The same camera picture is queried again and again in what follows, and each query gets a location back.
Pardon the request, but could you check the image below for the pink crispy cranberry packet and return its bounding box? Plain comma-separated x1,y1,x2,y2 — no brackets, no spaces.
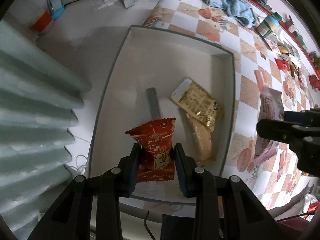
254,87,284,166

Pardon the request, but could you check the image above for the flat red snack packet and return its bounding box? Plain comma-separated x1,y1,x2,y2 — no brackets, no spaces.
275,59,291,71

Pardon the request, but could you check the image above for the green lid jar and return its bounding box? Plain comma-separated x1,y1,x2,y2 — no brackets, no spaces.
256,15,280,38

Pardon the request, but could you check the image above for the orange-brown snack bar packet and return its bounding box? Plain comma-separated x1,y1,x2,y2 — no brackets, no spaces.
186,113,216,166

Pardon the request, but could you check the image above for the blue snack packet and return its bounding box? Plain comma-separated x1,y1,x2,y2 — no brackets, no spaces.
145,87,161,120

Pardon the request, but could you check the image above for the light blue towel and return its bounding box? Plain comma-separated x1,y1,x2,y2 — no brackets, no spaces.
201,0,257,28

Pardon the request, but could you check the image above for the gold foil snack pouch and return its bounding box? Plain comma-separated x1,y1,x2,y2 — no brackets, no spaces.
171,77,224,133

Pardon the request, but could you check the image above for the red candy packet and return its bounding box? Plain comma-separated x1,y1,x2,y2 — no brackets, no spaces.
125,118,176,183

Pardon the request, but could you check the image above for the black cable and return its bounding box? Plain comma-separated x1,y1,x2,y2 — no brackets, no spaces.
143,209,156,240

